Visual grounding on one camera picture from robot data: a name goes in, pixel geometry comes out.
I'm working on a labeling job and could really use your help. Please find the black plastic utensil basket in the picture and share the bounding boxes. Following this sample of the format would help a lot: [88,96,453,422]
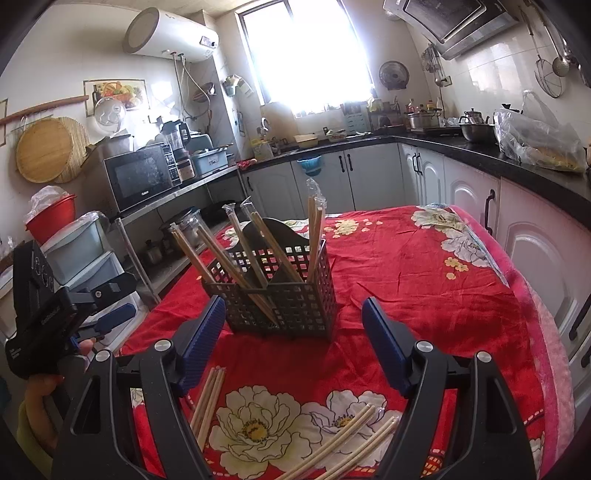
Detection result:
[202,218,337,338]

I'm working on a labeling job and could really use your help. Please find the wooden chopsticks pair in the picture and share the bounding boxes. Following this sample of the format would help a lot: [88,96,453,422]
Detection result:
[307,178,327,283]

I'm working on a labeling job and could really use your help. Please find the white lower kitchen cabinets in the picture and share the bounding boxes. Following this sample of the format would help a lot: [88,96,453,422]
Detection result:
[240,143,590,419]

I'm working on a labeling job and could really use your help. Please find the person's left hand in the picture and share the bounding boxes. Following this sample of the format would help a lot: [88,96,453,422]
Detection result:
[15,338,98,458]

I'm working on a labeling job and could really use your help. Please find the grey plastic drawer unit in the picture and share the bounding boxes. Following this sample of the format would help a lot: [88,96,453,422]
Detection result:
[41,211,147,351]

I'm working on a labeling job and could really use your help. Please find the red floral tablecloth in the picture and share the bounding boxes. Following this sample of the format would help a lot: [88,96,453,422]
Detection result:
[115,202,578,480]

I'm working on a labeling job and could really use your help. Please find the red plastic basin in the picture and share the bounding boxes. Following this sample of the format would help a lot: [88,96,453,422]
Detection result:
[25,194,76,245]

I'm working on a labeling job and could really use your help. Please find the stainless steel pot on shelf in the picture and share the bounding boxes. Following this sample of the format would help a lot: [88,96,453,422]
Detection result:
[159,207,200,252]

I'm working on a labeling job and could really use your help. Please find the black microwave oven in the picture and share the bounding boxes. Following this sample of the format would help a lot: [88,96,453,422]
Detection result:
[103,143,181,214]

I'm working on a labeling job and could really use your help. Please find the round bamboo cutting board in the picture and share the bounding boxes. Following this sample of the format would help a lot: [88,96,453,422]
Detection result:
[16,117,90,184]

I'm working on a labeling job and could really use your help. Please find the blue plastic bin on shelf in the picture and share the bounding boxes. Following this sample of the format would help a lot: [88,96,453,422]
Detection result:
[190,148,228,179]

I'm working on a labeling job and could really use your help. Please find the blue bag on cabinet door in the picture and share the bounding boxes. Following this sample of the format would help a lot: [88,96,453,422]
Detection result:
[297,156,322,177]

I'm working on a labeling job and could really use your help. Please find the blender with black base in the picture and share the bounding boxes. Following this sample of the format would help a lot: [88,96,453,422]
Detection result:
[161,120,195,183]

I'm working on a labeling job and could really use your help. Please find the small white desk fan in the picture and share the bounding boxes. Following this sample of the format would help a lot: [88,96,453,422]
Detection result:
[93,97,126,134]

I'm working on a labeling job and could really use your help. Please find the steel bowl on counter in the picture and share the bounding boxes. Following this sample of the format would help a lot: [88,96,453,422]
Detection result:
[460,109,497,144]

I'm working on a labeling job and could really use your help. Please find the clear plastic bag on counter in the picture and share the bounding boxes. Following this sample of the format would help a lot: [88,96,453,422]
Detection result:
[493,90,588,174]

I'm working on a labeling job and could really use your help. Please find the white water heater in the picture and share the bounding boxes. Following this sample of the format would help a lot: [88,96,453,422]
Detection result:
[122,7,218,63]

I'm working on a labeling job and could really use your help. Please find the black range hood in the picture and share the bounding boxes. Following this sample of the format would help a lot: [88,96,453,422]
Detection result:
[383,0,518,60]

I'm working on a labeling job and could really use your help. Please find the hanging steel ladle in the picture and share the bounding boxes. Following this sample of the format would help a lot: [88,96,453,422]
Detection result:
[538,11,570,78]

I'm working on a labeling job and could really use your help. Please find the fruit picture on wall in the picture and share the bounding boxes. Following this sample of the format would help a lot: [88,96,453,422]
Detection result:
[83,79,149,117]

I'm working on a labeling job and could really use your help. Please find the wall mounted round fan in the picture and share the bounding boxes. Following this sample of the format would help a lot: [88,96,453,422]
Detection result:
[379,61,410,91]

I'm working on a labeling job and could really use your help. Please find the hanging wire skimmer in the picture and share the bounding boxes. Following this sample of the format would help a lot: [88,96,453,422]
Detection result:
[519,8,564,99]

